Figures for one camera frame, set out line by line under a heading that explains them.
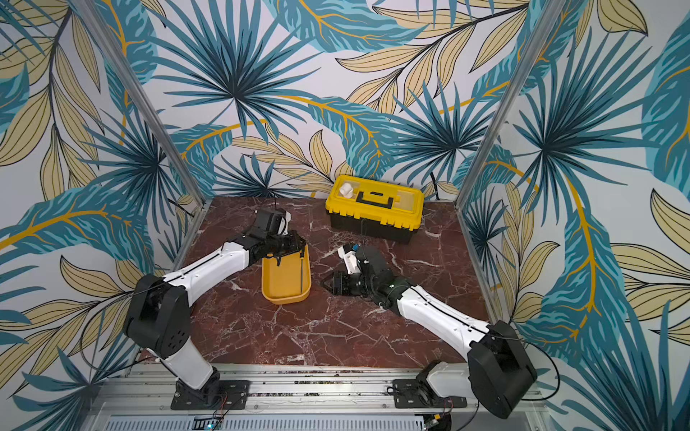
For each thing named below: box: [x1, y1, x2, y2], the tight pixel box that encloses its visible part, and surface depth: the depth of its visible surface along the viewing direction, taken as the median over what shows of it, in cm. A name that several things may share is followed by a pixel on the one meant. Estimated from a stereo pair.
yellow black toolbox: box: [325, 174, 425, 246], surface depth 99 cm
